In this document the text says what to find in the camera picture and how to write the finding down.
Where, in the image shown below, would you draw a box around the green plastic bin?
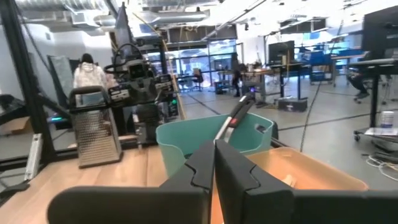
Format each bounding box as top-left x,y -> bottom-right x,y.
155,112 -> 275,179

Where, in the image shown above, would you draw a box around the black computer monitor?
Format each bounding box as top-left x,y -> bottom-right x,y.
267,40 -> 295,65

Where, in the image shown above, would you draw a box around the cardboard box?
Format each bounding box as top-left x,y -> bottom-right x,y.
0,116 -> 34,137

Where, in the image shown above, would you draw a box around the grey leaning panel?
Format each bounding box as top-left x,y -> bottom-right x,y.
46,55 -> 77,108

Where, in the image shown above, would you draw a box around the black aluminium rig frame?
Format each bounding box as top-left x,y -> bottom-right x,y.
0,0 -> 287,206

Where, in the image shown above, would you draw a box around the black spatula steel handle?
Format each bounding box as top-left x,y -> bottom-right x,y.
241,91 -> 257,108

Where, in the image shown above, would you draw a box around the steel box grater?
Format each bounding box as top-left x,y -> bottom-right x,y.
68,85 -> 123,169

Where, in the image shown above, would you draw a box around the black box on floor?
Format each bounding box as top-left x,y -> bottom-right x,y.
276,96 -> 308,113

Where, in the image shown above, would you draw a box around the blue cart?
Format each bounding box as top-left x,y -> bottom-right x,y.
309,50 -> 334,85

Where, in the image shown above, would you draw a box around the orange translucent plastic bin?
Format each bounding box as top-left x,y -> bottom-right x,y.
211,146 -> 370,224

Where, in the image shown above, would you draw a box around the black office desk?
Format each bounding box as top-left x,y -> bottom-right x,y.
245,62 -> 309,101

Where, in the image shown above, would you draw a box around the large black monitor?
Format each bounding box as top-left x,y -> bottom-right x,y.
361,5 -> 398,60

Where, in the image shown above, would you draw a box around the silver metal bracket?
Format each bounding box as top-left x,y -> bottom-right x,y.
24,133 -> 44,181

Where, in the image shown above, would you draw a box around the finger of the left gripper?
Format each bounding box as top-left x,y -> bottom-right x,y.
135,79 -> 147,104
146,79 -> 158,104

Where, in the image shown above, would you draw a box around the white container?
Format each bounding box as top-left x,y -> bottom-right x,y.
380,110 -> 395,129

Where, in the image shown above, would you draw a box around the black standing desk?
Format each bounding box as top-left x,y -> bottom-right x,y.
347,57 -> 398,142

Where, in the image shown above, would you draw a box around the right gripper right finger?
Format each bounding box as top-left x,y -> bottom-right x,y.
215,139 -> 398,224

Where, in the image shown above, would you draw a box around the black table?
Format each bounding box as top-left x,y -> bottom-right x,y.
0,94 -> 31,125

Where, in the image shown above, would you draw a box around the black controller box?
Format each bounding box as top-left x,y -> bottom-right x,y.
46,113 -> 75,131

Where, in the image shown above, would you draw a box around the white cables on floor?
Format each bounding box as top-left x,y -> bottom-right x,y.
366,151 -> 398,183

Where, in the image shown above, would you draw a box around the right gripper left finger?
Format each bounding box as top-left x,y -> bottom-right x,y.
46,140 -> 216,224

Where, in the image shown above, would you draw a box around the black spatula red-marked handle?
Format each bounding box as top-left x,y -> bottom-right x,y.
214,99 -> 252,144

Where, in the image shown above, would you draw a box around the person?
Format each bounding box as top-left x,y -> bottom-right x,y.
73,53 -> 109,90
231,52 -> 247,98
346,51 -> 376,105

